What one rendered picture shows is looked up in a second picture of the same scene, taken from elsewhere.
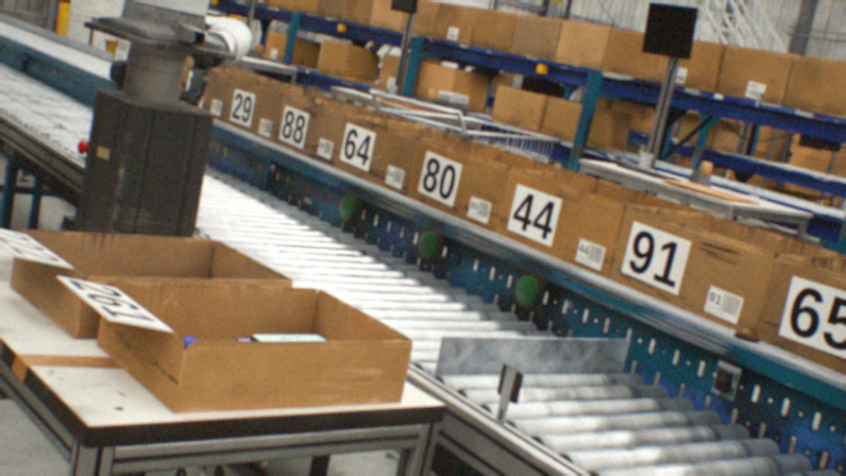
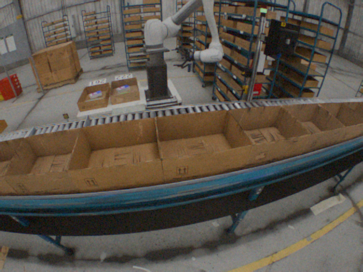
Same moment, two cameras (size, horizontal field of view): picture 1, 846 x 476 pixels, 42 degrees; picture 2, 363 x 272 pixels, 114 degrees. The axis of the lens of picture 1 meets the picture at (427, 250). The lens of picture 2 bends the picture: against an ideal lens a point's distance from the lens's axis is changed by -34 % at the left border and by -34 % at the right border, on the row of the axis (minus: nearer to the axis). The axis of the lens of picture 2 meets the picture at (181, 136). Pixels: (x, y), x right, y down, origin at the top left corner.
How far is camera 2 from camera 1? 3.16 m
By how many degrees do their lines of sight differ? 102
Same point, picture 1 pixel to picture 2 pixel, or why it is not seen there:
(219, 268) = (135, 95)
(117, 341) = (103, 89)
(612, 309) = not seen: hidden behind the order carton
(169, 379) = (88, 91)
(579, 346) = not seen: hidden behind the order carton
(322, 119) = (291, 109)
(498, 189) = (161, 126)
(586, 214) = (102, 131)
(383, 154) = (247, 117)
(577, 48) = not seen: outside the picture
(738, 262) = (37, 140)
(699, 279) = (51, 145)
